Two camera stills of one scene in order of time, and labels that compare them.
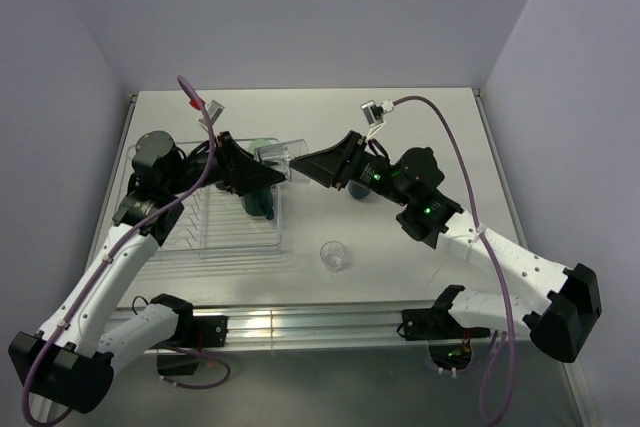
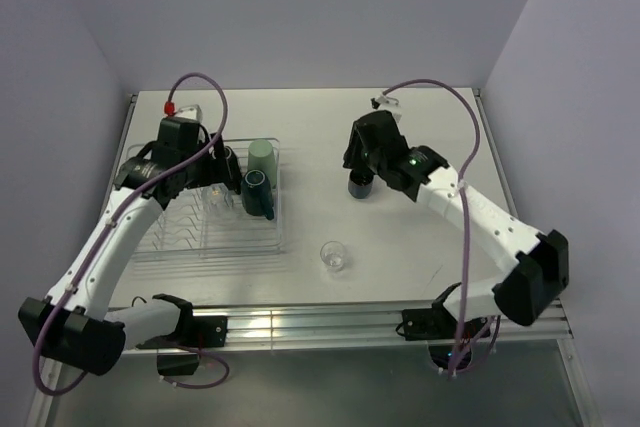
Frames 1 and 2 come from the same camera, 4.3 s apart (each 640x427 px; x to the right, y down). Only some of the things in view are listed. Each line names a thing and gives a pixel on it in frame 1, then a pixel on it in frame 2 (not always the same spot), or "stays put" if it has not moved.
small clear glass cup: (333, 254) stays put
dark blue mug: (357, 190) stays put
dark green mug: (259, 203) stays put
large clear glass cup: (278, 155) -> (217, 204)
